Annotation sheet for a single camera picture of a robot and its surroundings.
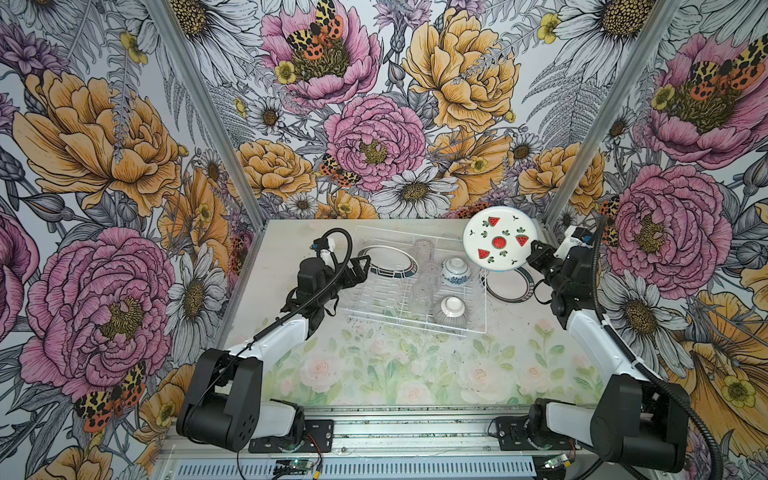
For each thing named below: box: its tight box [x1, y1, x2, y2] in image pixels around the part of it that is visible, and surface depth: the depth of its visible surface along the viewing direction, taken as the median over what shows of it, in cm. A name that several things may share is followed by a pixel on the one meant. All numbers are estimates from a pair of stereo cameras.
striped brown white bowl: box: [434, 295, 468, 329], surface depth 91 cm
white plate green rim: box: [486, 266, 535, 303], surface depth 103 cm
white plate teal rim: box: [462, 206, 538, 271], surface depth 89 cm
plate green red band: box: [358, 245, 419, 278], surface depth 101 cm
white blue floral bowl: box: [440, 256, 472, 285], surface depth 101 cm
